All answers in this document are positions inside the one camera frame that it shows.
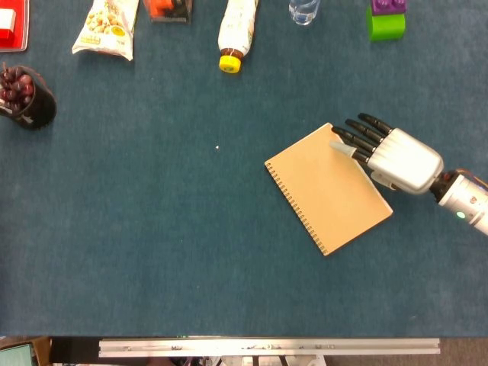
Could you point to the purple toy building block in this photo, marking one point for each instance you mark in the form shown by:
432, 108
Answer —
389, 5

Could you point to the red plastic tray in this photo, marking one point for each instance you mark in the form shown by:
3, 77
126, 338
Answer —
22, 23

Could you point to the white bottle with yellow cap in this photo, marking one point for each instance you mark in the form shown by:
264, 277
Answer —
235, 26

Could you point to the green toy building block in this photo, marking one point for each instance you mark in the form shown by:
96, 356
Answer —
385, 27

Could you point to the aluminium profile rail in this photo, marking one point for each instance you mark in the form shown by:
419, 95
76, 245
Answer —
267, 347

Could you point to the brown kraft spiral notebook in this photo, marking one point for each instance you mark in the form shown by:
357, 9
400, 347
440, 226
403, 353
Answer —
324, 194

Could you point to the clear plastic water bottle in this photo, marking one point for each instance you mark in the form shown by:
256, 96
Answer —
304, 10

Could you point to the dark red grape bunch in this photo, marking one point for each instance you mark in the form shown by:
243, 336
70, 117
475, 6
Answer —
15, 89

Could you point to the black mesh cup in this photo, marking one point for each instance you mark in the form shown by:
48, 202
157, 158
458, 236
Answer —
42, 108

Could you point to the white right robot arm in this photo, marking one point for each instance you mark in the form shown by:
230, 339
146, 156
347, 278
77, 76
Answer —
465, 202

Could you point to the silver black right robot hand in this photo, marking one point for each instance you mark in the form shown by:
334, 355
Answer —
404, 160

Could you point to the blue felt table cloth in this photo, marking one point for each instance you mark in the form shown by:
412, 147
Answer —
152, 228

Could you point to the small white red box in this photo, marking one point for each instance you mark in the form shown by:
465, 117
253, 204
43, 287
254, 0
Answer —
5, 23

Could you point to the white peanut snack bag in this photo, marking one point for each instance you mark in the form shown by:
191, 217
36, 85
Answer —
106, 26

